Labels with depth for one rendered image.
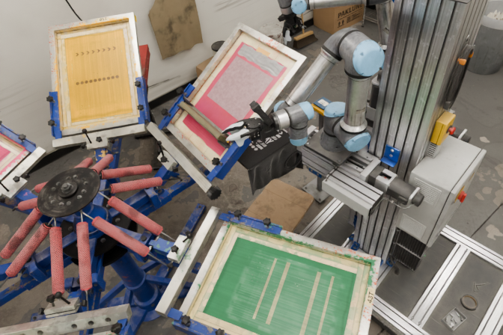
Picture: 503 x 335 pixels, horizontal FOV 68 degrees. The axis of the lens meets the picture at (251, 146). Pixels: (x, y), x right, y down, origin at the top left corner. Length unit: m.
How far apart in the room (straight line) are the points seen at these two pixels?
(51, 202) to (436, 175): 1.80
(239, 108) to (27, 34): 2.21
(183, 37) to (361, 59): 3.02
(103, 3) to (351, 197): 2.87
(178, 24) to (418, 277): 3.17
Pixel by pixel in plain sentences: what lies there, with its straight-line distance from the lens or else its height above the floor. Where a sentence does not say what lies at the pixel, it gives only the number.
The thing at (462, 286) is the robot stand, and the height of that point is 0.21.
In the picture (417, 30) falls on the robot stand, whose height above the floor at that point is 1.89.
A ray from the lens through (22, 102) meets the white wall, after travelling 3.98.
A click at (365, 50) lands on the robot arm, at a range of 1.41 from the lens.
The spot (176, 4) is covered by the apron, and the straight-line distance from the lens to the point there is 4.07.
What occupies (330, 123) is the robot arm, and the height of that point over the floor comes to 1.44.
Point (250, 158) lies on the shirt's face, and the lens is 2.29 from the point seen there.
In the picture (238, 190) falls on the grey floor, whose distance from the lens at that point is 3.36.
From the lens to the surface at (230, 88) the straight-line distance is 2.19.
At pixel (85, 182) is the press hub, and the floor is 1.32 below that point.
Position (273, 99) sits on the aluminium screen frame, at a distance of 1.96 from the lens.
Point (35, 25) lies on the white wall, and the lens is 3.74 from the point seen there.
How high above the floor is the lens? 2.63
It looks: 45 degrees down
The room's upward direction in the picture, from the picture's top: 9 degrees counter-clockwise
